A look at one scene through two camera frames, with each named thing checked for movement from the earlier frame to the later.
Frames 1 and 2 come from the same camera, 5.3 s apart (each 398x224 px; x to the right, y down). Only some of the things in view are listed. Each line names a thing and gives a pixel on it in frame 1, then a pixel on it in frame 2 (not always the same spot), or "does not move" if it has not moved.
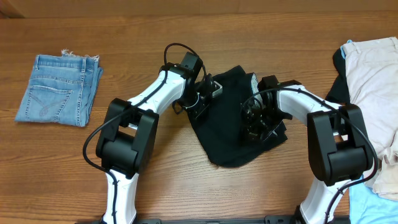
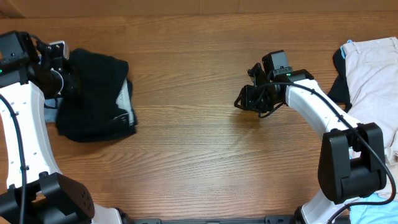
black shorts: (218, 127) → (99, 104)
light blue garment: (365, 206) does not move
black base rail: (269, 219) does not move
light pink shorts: (372, 70) does not move
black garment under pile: (338, 92) does not move
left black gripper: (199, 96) → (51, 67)
